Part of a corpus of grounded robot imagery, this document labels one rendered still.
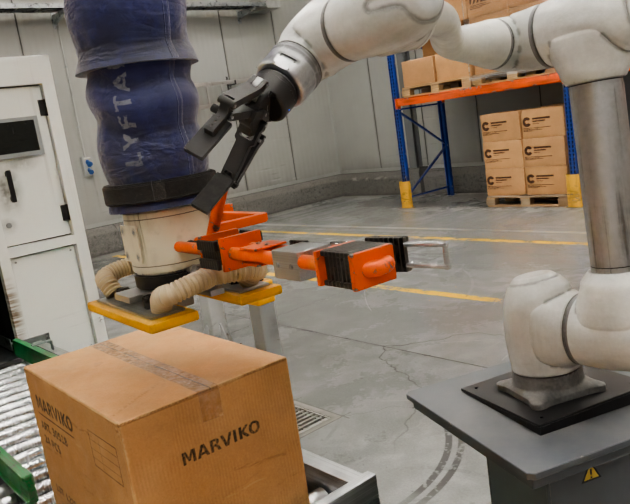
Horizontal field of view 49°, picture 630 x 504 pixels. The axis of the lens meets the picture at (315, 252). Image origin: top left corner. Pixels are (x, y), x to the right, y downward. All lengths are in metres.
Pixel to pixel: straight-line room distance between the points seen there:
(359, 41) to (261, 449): 0.91
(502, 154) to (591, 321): 7.98
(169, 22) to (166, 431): 0.78
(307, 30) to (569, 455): 0.93
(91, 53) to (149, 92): 0.13
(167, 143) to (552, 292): 0.86
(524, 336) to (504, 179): 7.91
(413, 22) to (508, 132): 8.37
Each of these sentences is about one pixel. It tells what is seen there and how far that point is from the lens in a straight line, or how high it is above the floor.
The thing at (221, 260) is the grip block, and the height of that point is 1.24.
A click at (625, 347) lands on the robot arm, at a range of 1.48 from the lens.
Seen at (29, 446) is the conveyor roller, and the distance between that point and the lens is 2.59.
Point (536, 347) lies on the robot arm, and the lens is 1.59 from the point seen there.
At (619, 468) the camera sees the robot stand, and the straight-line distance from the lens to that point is 1.76.
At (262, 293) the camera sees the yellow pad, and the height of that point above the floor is 1.13.
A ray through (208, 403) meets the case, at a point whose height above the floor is 0.92.
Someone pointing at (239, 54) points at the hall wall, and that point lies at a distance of 12.30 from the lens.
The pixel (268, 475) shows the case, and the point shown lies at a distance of 1.61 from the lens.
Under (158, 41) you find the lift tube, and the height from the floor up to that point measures 1.63.
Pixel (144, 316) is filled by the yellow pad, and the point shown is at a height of 1.14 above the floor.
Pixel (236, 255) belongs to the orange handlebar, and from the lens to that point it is 1.17.
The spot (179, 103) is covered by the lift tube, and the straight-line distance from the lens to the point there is 1.37.
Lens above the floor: 1.45
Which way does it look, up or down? 10 degrees down
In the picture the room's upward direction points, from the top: 9 degrees counter-clockwise
